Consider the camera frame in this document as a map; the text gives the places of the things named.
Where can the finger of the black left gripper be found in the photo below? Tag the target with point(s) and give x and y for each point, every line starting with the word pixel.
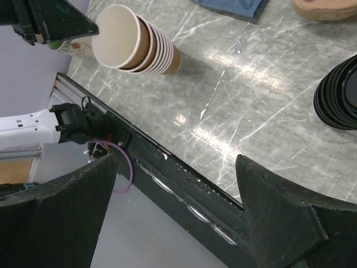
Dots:
pixel 45 22

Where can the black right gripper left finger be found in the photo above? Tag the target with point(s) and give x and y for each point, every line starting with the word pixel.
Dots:
pixel 57 223

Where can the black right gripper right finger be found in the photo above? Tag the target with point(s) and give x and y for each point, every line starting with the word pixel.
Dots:
pixel 291 225

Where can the brown paper cup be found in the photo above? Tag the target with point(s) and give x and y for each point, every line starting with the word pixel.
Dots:
pixel 123 40

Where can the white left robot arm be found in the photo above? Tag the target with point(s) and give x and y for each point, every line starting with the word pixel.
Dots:
pixel 66 122

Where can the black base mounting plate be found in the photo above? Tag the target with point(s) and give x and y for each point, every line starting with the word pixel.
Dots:
pixel 200 207

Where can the stack of brown paper cups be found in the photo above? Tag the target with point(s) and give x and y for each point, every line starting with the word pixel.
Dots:
pixel 162 56

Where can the stack of black lids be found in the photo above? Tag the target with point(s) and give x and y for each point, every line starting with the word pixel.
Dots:
pixel 334 99

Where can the blue alphabet cloth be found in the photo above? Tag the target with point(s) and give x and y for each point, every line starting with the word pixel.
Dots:
pixel 248 9

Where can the brown pulp cup carrier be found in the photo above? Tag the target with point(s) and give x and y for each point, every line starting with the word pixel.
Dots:
pixel 325 10

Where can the aluminium frame rail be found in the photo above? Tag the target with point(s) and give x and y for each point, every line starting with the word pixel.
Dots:
pixel 17 155

